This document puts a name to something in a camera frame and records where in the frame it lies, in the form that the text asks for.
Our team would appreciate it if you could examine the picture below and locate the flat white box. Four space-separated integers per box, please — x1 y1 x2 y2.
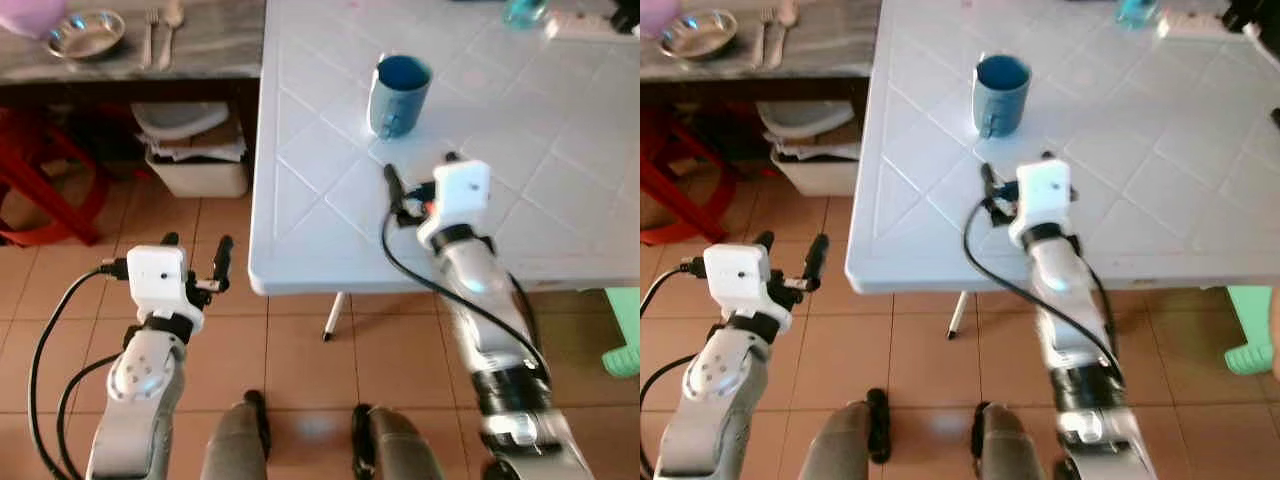
1157 11 1253 42
544 9 641 44

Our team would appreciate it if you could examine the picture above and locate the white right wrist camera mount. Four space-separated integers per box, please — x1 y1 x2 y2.
1007 157 1074 247
416 159 493 250

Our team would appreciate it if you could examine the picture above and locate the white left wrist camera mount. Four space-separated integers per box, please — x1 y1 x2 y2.
702 243 793 328
126 245 207 332

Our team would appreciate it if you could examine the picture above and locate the grey right robot leg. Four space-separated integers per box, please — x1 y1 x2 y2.
969 401 1047 480
349 402 447 480

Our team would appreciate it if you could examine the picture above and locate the black object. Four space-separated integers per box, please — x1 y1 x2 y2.
1221 0 1280 37

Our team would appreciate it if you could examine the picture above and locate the steel fork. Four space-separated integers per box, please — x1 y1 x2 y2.
756 8 777 70
139 8 162 72

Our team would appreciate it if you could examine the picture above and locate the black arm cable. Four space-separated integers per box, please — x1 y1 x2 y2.
963 200 1125 386
380 204 552 393
56 352 125 480
640 352 695 479
27 257 131 480
640 257 707 313

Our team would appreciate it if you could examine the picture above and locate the grey stone counter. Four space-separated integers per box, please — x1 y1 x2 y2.
640 0 884 82
0 0 267 84

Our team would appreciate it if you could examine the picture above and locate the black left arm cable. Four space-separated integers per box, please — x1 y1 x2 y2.
27 257 131 480
640 257 707 313
56 352 125 480
640 352 695 479

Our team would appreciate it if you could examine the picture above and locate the white plastic folding table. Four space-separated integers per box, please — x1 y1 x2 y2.
844 0 1280 294
247 0 641 298

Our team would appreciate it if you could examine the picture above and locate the green plastic stool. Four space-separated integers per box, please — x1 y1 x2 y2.
600 287 641 380
1224 285 1277 377

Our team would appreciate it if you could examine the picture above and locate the grey left robot leg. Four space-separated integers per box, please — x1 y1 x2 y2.
799 387 894 480
199 389 273 480

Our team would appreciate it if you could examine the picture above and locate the pink plastic container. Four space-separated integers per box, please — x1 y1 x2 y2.
0 0 70 40
640 0 683 40

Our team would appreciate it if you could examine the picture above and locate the steel bowl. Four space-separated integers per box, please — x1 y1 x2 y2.
45 9 128 62
657 9 739 60

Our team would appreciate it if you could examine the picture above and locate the white plastic bin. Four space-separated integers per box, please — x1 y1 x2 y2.
771 148 862 198
144 148 250 200

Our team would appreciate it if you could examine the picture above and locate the blue ceramic mug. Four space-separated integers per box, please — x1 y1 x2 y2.
366 54 435 141
972 54 1033 141

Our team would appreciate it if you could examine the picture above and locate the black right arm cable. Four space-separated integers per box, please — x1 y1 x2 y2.
380 204 552 393
963 200 1125 386

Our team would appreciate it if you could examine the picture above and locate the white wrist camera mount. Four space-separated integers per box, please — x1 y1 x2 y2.
126 245 207 332
702 243 793 328
416 159 493 250
1007 157 1074 247

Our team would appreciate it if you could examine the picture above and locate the teal drinking glass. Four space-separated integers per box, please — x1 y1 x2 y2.
1114 0 1162 29
502 0 550 29

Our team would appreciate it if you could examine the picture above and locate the red plastic stool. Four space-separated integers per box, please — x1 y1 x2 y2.
640 104 728 247
0 104 117 249

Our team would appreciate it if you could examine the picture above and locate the grey robot leg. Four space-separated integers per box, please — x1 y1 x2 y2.
199 389 273 480
799 387 894 480
969 401 1047 480
349 402 447 480

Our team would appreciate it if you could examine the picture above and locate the white plastic lid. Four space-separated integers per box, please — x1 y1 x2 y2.
756 99 855 140
132 101 232 142

